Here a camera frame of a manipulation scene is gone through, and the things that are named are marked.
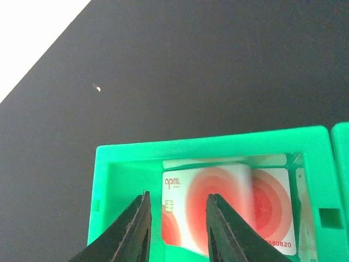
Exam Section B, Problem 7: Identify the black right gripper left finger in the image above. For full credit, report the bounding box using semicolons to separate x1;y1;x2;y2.
70;191;152;262

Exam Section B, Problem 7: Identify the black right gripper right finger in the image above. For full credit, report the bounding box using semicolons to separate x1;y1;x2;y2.
206;194;289;262

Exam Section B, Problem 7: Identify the red april card dropped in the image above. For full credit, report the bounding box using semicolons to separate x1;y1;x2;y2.
161;164;255;256

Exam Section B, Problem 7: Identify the red white april card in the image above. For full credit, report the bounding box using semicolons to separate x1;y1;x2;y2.
252;168;297;255

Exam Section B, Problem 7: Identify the green bin with red card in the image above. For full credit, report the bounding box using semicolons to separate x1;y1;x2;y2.
88;126;334;261

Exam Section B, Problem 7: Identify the green middle bin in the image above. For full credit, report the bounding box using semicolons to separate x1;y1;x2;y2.
330;121;349;262

